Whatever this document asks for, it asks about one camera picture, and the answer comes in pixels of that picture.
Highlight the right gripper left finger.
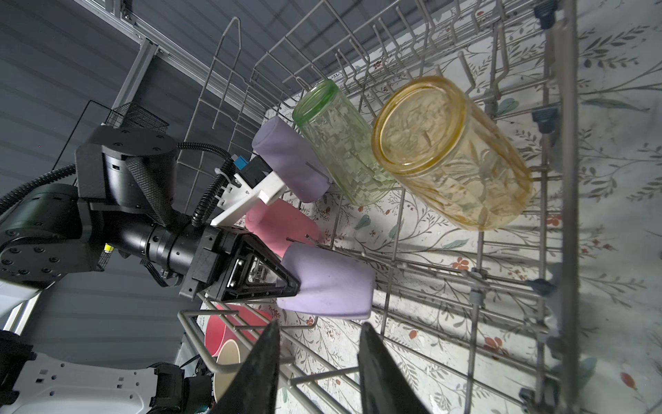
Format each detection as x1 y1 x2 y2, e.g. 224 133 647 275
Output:
209 322 280 413

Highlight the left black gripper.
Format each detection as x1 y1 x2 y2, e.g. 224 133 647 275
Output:
178 225 301 302

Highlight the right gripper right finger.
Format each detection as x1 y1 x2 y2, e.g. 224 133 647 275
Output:
358 323 429 414

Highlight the pink plastic cup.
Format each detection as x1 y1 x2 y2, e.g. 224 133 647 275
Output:
245 199 320 257
204 305 272 357

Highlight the small purple plastic cup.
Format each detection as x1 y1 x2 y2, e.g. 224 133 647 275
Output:
277 243 376 320

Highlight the large purple plastic cup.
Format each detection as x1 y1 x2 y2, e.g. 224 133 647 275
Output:
252 117 333 203

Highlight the green transparent glass cup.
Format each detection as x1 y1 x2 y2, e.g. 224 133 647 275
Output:
292 79 396 207

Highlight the yellow transparent glass cup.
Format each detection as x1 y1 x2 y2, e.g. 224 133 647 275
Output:
372 76 534 231

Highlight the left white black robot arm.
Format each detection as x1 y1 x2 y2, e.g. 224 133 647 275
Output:
1 126 301 413

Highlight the beige plastic cup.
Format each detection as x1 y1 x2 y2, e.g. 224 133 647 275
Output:
212 340 249 401

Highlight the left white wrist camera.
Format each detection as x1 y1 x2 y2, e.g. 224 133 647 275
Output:
210 155 288 228

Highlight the grey wire dish rack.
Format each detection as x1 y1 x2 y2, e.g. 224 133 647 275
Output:
179 1 581 413

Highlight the black wire wall basket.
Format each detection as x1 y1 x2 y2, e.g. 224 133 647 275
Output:
51 99 169 172

